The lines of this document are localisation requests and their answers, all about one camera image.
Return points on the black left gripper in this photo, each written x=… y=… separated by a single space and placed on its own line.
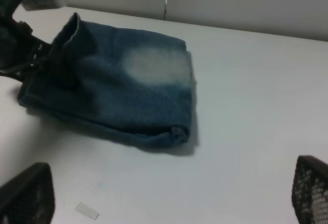
x=23 y=54

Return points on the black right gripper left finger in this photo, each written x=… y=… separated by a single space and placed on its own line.
x=29 y=196

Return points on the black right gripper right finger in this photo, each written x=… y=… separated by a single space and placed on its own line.
x=309 y=191

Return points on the children's blue denim shorts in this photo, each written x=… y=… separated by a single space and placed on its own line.
x=134 y=85

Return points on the clear tape piece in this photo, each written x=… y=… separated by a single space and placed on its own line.
x=85 y=210

